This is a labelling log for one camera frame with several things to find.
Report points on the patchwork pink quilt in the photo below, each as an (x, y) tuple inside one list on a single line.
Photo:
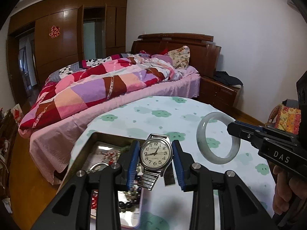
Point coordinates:
[(83, 89)]

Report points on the silver bangle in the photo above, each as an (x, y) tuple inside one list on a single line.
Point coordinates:
[(97, 167)]

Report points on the wooden headboard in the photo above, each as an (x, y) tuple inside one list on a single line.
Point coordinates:
[(204, 53)]

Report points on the red knotted tassel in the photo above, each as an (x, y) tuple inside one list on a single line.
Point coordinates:
[(94, 200)]

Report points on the pink bed sheet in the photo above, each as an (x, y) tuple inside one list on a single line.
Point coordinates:
[(50, 147)]

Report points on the rattan chair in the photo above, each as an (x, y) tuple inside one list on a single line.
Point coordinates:
[(272, 117)]

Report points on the person's right hand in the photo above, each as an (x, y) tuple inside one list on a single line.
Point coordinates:
[(284, 190)]

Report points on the silver wristwatch with metal band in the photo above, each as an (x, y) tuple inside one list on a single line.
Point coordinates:
[(155, 156)]

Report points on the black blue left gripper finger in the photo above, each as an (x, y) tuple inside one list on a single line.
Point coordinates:
[(238, 125)]

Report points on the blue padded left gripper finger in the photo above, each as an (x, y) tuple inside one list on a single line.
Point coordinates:
[(128, 162), (182, 163)]

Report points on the open metal tin box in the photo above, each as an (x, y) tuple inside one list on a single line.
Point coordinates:
[(93, 190)]

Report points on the red double happiness decal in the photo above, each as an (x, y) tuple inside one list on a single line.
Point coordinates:
[(54, 31)]

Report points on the dark clothes pile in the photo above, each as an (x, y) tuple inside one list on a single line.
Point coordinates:
[(226, 79)]

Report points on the green cloud pattern tablecloth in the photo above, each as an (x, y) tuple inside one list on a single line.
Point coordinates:
[(168, 207)]

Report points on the brown wooden wardrobe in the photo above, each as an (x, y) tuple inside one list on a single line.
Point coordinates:
[(53, 54)]

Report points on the wooden nightstand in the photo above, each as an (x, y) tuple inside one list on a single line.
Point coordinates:
[(218, 95)]

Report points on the floral pillow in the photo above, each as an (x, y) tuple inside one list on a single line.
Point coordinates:
[(180, 57)]

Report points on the red string pendant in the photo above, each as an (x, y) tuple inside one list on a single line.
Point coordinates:
[(110, 157)]

